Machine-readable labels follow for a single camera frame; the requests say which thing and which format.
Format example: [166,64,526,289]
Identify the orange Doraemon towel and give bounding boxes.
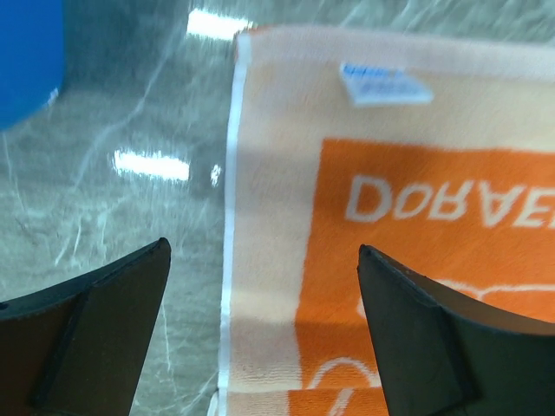
[209,26,554,415]

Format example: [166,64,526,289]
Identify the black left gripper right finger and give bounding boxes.
[357,245,554,415]

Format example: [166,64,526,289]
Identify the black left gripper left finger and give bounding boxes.
[1,238,171,415]

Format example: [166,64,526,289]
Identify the blue plastic bin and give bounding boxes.
[1,0,64,130]

